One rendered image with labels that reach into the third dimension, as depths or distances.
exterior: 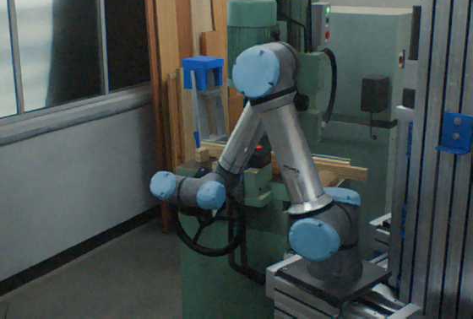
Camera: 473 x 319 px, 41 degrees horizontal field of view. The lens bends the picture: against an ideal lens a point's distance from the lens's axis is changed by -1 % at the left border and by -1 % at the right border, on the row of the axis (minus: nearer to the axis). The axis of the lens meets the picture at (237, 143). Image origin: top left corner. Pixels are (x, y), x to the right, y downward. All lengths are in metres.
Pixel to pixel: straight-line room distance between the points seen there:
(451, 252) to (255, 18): 1.02
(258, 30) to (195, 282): 0.99
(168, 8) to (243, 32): 1.67
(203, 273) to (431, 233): 1.03
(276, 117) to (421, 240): 0.52
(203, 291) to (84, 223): 1.40
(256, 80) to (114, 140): 2.38
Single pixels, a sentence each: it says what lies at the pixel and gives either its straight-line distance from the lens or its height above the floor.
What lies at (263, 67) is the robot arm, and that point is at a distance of 1.45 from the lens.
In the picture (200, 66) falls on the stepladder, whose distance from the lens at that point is 3.19.
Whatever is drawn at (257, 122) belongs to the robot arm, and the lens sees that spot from 1.67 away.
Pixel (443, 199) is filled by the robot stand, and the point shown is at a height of 1.05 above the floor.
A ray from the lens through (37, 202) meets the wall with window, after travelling 3.45.
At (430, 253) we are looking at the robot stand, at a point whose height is 0.90.
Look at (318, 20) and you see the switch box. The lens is 2.46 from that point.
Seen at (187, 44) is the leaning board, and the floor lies 1.15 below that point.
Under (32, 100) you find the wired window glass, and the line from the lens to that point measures 3.41.
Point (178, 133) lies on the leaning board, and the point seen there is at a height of 0.65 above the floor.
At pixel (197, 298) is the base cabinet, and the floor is 0.38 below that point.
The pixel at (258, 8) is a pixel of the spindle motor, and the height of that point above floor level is 1.48.
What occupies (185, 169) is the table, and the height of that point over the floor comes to 0.90.
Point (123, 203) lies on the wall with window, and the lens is 3.94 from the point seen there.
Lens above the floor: 1.61
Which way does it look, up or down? 16 degrees down
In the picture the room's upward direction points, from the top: straight up
